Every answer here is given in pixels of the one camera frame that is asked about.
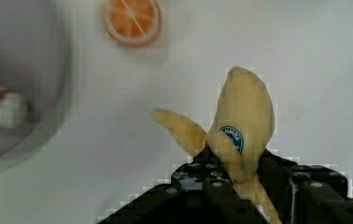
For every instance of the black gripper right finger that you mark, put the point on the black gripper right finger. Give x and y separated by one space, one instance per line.
305 194

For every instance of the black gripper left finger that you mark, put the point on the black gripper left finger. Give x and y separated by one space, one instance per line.
200 192

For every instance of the peeled toy banana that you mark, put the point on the peeled toy banana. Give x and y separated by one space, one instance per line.
242 128

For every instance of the orange slice toy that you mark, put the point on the orange slice toy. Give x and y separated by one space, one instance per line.
132 23

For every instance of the red ketchup bottle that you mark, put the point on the red ketchup bottle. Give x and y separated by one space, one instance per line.
13 109

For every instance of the grey round plate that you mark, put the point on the grey round plate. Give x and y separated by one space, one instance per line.
34 62

